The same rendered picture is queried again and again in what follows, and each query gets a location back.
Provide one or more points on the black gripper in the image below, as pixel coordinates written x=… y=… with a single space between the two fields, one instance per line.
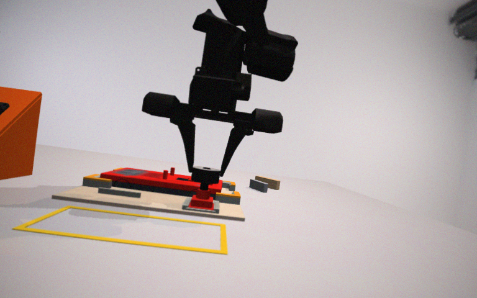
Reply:
x=183 y=114

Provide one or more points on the black and grey toy wheel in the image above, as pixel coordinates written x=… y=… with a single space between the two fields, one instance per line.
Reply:
x=207 y=176

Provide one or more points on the yellow rectangular outline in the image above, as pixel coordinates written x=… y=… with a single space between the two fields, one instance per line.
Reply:
x=223 y=239

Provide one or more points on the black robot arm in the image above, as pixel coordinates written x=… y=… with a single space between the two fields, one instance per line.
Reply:
x=265 y=53

